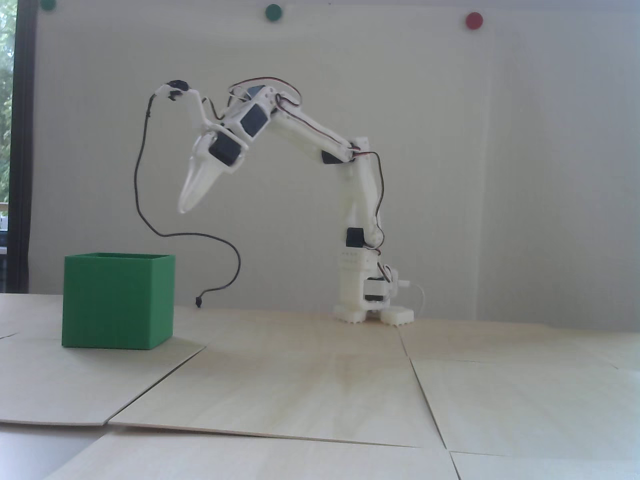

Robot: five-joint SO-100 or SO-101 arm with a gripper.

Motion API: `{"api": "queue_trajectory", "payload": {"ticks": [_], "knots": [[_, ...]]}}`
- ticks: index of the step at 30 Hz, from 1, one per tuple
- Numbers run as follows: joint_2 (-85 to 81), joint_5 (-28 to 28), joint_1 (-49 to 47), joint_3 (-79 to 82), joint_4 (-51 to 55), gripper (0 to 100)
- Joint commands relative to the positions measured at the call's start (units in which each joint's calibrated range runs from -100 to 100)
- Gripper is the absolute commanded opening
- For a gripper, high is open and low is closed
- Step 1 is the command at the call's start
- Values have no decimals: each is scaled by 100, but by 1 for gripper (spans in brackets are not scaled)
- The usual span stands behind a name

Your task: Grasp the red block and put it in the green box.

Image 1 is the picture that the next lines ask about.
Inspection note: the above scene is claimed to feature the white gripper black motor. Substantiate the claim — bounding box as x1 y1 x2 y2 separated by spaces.
176 124 249 214

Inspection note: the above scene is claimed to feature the green open box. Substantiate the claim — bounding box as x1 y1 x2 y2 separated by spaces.
61 252 177 351

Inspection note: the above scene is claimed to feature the white power cable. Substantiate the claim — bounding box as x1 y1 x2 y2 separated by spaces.
406 281 427 321

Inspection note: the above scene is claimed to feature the black camera cable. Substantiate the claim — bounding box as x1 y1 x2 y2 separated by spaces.
132 92 242 308

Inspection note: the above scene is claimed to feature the black wrist camera board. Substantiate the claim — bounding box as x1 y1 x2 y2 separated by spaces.
154 77 195 103

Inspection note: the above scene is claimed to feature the dark window frame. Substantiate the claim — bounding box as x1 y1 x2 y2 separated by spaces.
11 0 38 294

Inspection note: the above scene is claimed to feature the light plywood board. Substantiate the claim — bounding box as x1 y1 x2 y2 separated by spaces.
449 450 640 480
44 431 467 480
107 349 447 449
202 307 412 359
397 320 621 371
0 294 226 427
409 356 640 460

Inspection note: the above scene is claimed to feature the glass window pane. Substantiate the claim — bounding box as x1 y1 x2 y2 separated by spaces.
0 0 18 294

